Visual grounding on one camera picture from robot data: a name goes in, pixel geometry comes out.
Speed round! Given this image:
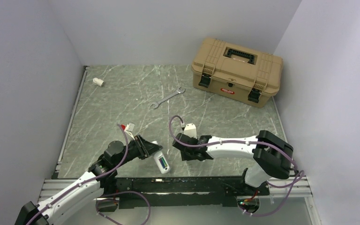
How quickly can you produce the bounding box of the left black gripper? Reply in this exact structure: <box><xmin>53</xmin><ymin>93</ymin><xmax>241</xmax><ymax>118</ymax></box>
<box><xmin>114</xmin><ymin>134</ymin><xmax>163</xmax><ymax>168</ymax></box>

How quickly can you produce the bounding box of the white remote control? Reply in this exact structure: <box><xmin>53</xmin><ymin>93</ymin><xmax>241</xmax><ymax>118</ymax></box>
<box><xmin>152</xmin><ymin>150</ymin><xmax>171</xmax><ymax>174</ymax></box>

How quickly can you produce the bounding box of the blue AAA battery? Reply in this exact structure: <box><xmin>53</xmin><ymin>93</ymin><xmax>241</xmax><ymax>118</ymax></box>
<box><xmin>158</xmin><ymin>157</ymin><xmax>168</xmax><ymax>169</ymax></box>

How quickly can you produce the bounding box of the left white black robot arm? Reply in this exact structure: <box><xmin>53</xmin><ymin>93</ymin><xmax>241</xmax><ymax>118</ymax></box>
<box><xmin>15</xmin><ymin>135</ymin><xmax>163</xmax><ymax>225</ymax></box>

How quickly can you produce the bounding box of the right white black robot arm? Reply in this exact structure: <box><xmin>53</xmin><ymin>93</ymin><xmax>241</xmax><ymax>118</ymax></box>
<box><xmin>172</xmin><ymin>130</ymin><xmax>294</xmax><ymax>195</ymax></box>

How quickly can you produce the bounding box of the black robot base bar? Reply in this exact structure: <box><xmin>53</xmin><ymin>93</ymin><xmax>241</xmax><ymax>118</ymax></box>
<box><xmin>116</xmin><ymin>176</ymin><xmax>270</xmax><ymax>209</ymax></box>

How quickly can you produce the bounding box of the white remote battery cover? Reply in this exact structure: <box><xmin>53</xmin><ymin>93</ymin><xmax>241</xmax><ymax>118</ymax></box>
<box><xmin>92</xmin><ymin>77</ymin><xmax>104</xmax><ymax>87</ymax></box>

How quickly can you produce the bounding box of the silver open-end wrench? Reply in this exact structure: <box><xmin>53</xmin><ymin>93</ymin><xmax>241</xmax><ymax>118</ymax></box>
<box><xmin>150</xmin><ymin>87</ymin><xmax>186</xmax><ymax>109</ymax></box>

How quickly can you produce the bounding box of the tan plastic toolbox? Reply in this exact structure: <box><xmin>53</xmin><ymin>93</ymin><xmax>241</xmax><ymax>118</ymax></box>
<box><xmin>191</xmin><ymin>37</ymin><xmax>283</xmax><ymax>108</ymax></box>

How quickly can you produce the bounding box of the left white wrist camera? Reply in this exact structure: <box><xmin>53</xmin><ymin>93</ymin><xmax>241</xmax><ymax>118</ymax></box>
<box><xmin>121</xmin><ymin>123</ymin><xmax>135</xmax><ymax>134</ymax></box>

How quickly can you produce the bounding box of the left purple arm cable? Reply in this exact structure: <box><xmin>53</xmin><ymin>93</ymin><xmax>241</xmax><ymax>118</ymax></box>
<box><xmin>26</xmin><ymin>123</ymin><xmax>129</xmax><ymax>225</ymax></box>

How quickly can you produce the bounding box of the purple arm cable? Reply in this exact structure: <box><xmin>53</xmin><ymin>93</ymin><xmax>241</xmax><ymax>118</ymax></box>
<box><xmin>168</xmin><ymin>115</ymin><xmax>299</xmax><ymax>174</ymax></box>
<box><xmin>26</xmin><ymin>123</ymin><xmax>129</xmax><ymax>225</ymax></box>

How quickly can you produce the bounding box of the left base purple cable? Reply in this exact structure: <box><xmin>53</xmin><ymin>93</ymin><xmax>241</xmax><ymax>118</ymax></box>
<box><xmin>95</xmin><ymin>191</ymin><xmax>151</xmax><ymax>225</ymax></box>

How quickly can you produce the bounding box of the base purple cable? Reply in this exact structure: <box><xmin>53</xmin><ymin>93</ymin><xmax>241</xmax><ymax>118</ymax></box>
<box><xmin>238</xmin><ymin>170</ymin><xmax>305</xmax><ymax>218</ymax></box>
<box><xmin>95</xmin><ymin>191</ymin><xmax>151</xmax><ymax>225</ymax></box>

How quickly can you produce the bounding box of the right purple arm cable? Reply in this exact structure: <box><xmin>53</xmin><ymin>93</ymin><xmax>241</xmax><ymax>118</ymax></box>
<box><xmin>168</xmin><ymin>115</ymin><xmax>299</xmax><ymax>174</ymax></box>

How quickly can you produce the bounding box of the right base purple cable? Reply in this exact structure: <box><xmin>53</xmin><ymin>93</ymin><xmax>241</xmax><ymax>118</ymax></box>
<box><xmin>238</xmin><ymin>170</ymin><xmax>305</xmax><ymax>218</ymax></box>

